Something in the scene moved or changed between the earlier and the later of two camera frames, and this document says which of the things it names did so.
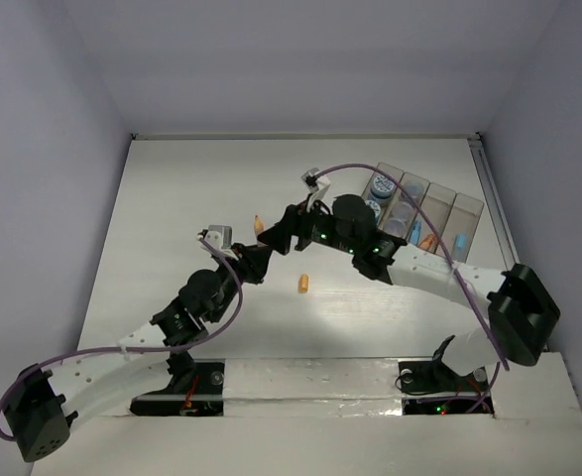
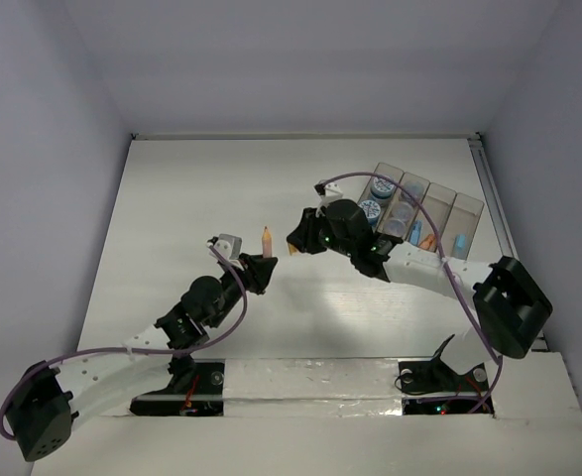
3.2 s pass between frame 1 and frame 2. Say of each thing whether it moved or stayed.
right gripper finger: moved
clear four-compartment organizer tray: stayed
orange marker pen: moved
